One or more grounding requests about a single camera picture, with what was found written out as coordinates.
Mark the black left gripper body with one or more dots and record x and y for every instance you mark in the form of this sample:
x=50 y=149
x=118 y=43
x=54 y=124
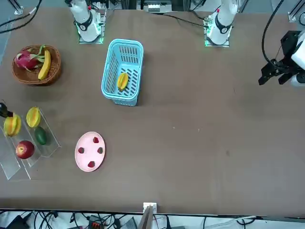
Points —
x=289 y=44

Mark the blue plastic basket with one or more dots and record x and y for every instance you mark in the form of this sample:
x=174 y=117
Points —
x=125 y=42

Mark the black power adapter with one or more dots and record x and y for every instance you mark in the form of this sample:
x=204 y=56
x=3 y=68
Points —
x=16 y=223

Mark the pink plate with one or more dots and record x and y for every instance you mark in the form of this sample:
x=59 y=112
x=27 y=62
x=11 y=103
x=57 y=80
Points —
x=89 y=152

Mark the aluminium frame post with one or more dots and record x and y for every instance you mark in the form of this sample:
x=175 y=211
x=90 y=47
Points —
x=146 y=219

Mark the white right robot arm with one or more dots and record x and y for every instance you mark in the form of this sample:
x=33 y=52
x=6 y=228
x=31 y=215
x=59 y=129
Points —
x=84 y=26

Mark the aluminium frame rail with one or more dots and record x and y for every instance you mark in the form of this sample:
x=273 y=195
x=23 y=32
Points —
x=19 y=8
x=293 y=14

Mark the clear acrylic stepped display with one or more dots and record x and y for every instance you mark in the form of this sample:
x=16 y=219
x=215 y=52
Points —
x=9 y=167

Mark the black device with red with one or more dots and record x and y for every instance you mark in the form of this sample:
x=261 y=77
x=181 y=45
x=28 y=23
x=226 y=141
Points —
x=95 y=224

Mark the brown wicker basket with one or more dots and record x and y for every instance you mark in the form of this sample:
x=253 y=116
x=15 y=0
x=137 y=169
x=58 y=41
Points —
x=53 y=71

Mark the red apple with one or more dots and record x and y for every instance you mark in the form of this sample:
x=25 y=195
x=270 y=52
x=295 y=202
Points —
x=25 y=150

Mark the yellow banana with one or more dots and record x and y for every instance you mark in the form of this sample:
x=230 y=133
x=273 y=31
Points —
x=46 y=64

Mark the dark green avocado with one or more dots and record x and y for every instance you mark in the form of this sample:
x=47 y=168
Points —
x=40 y=136

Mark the pink dragon fruit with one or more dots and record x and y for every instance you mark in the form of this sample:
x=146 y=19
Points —
x=25 y=59

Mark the yellow star fruit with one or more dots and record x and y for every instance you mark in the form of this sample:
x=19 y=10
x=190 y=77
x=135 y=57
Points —
x=122 y=81
x=33 y=117
x=12 y=126

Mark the white power strip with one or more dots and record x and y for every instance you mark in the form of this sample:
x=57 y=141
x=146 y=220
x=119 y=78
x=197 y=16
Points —
x=153 y=8

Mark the red strawberry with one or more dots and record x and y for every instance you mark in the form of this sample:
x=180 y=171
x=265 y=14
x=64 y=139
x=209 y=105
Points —
x=96 y=140
x=100 y=150
x=91 y=164
x=81 y=150

